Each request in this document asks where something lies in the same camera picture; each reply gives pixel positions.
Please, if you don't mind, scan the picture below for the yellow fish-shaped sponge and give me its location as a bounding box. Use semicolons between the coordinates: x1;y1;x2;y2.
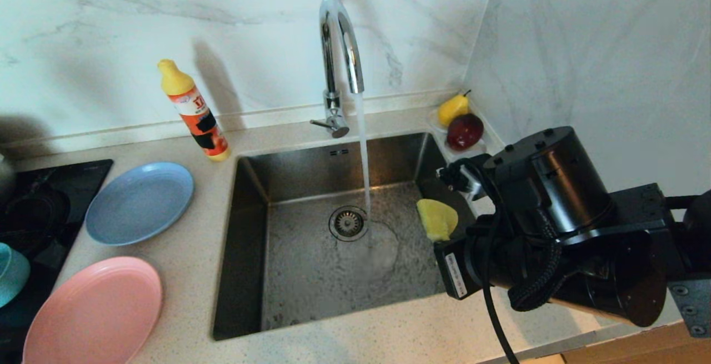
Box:
417;198;459;242

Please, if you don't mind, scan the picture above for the chrome faucet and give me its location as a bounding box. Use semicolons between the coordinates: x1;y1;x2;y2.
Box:
310;0;365;139

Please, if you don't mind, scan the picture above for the yellow orange dish soap bottle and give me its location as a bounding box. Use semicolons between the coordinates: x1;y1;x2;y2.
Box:
157;59;231;162

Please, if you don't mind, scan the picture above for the teal ceramic bowl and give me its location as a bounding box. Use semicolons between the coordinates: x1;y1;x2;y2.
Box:
0;243;31;309

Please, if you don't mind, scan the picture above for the metal sink drain strainer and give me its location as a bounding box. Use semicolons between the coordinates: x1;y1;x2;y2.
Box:
329;206;369;242

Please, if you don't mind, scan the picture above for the stainless steel sink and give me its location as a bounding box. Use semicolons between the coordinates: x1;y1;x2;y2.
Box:
212;132;503;341

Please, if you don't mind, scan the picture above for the small white dish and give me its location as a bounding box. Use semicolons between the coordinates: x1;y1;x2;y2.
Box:
444;139;488;157
427;107;448;133

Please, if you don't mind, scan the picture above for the dark red apple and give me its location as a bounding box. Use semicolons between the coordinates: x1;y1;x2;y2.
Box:
445;113;484;151

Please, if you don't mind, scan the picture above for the yellow pear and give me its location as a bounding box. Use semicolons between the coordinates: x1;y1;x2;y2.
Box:
437;90;471;128

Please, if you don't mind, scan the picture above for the wooden cabinet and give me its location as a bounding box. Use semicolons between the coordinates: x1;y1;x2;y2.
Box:
561;320;711;364

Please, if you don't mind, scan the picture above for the running water stream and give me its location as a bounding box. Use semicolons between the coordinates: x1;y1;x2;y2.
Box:
354;93;374;217

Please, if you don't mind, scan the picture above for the blue plastic plate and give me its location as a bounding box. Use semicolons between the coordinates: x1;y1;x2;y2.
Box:
85;162;194;246

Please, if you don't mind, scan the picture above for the pink plastic plate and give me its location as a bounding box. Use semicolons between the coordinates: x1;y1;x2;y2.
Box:
22;257;163;364

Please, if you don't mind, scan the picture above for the black induction cooktop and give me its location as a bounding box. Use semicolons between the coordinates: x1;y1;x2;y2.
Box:
0;159;114;364

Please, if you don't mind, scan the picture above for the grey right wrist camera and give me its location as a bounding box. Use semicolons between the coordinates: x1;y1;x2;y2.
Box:
436;156;492;201

